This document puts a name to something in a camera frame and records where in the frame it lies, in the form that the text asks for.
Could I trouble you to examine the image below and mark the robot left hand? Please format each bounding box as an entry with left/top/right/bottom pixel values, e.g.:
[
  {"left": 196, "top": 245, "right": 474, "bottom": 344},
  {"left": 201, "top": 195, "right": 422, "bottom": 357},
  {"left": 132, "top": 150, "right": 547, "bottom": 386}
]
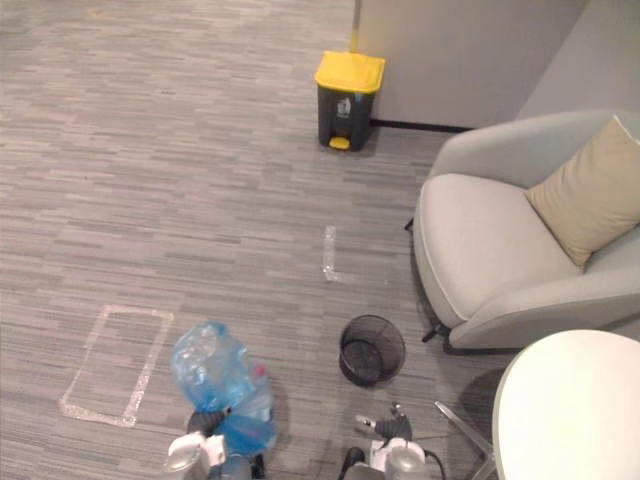
[{"left": 187, "top": 407, "right": 234, "bottom": 439}]

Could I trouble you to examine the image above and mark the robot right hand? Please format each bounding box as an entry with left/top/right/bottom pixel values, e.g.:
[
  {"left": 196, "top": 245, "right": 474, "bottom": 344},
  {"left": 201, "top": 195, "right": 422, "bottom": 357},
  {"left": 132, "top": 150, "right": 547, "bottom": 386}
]
[{"left": 355, "top": 402, "right": 414, "bottom": 441}]

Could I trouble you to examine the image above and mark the blue plastic rubbish bag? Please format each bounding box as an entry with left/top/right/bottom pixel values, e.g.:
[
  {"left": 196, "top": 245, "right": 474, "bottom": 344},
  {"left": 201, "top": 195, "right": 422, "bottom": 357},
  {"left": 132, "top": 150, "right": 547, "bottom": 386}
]
[{"left": 170, "top": 321, "right": 278, "bottom": 456}]

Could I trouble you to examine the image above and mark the black mesh waste bin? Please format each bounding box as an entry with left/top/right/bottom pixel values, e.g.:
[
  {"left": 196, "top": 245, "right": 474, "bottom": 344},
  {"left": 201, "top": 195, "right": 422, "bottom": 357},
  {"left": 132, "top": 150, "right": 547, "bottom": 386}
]
[{"left": 339, "top": 314, "right": 406, "bottom": 388}]

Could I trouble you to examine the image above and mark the white round tea table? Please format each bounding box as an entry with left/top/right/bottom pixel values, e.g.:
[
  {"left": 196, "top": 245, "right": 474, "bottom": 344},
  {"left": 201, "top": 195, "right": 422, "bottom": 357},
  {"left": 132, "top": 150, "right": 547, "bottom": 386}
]
[{"left": 492, "top": 329, "right": 640, "bottom": 480}]

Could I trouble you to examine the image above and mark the grey pedal bin yellow lid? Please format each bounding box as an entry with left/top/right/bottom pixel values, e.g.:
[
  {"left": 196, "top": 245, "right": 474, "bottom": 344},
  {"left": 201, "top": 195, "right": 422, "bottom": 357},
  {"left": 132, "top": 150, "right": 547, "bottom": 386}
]
[{"left": 313, "top": 50, "right": 387, "bottom": 151}]

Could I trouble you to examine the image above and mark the light grey armchair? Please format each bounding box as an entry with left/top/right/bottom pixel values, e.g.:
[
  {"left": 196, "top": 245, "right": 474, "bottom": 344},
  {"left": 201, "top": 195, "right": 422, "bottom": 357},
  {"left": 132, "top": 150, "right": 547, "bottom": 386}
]
[{"left": 410, "top": 109, "right": 640, "bottom": 351}]

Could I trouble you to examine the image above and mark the beige cushion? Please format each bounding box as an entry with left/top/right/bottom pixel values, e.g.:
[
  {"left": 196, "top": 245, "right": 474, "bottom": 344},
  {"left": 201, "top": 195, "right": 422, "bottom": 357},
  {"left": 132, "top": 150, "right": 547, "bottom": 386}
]
[{"left": 525, "top": 117, "right": 640, "bottom": 267}]

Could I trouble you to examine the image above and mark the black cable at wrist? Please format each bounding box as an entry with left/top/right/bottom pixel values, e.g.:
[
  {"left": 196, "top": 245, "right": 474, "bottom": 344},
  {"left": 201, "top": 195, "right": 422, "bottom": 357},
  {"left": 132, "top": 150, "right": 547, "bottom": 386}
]
[{"left": 340, "top": 446, "right": 367, "bottom": 480}]

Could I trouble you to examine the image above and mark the yellow-tipped broom handle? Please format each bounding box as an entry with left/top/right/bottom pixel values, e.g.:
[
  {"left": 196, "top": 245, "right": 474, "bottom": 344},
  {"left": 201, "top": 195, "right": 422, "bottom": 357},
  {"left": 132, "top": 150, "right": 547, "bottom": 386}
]
[{"left": 349, "top": 0, "right": 363, "bottom": 54}]

